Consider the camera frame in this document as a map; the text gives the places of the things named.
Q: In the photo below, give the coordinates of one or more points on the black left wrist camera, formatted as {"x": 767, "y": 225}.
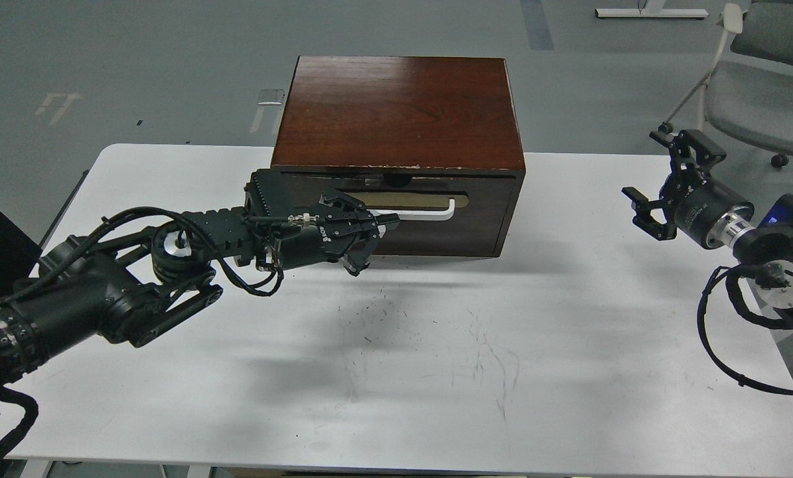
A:
{"x": 268, "y": 201}

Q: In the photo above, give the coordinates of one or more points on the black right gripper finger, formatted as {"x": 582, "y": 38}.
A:
{"x": 690, "y": 150}
{"x": 643, "y": 214}

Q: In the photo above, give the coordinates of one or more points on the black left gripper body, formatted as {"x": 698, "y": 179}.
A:
{"x": 300, "y": 240}

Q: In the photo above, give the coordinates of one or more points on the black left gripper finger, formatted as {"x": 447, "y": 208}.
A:
{"x": 342, "y": 214}
{"x": 357, "y": 257}

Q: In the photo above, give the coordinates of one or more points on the dark wooden cabinet box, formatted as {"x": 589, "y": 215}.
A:
{"x": 408, "y": 133}

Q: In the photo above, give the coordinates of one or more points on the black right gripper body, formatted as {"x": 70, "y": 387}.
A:
{"x": 697, "y": 205}

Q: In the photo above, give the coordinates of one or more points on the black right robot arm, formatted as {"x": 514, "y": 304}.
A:
{"x": 764, "y": 252}

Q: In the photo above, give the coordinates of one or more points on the wooden drawer with white handle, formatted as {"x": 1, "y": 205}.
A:
{"x": 440, "y": 215}

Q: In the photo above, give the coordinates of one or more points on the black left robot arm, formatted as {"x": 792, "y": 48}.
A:
{"x": 146, "y": 270}

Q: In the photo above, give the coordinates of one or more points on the grey office chair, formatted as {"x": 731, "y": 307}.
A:
{"x": 747, "y": 92}

